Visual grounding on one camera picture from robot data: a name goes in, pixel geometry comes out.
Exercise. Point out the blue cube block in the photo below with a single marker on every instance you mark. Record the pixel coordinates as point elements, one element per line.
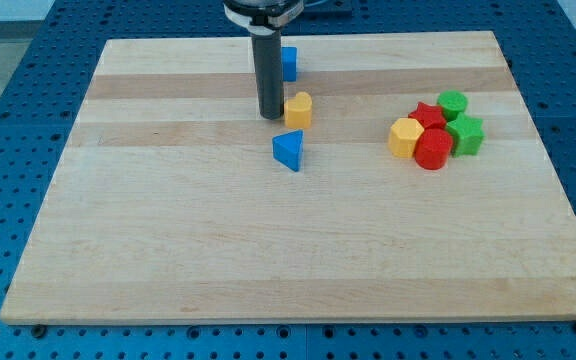
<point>289,56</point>

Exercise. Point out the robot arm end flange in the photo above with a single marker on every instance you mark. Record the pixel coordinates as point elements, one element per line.
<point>262,17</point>

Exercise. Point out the yellow heart block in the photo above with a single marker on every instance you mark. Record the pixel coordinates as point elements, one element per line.
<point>298,111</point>

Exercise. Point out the blue triangle block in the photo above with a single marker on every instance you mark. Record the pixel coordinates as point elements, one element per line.
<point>288,149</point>

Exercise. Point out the wooden board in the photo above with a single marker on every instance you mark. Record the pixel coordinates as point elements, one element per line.
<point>167,206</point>

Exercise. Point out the yellow hexagon block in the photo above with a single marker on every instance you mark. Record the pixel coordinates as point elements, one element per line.
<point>403,136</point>

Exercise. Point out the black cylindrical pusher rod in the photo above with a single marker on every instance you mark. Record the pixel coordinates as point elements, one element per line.
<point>269,74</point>

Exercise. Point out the red cylinder block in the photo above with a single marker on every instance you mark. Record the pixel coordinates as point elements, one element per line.
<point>433,149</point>

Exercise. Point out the red star block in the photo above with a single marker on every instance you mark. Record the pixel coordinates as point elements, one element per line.
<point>429,116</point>

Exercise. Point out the green cylinder block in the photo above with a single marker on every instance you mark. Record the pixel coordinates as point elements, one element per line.
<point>453,103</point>

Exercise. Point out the green star block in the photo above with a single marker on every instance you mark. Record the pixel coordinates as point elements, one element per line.
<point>467,133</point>

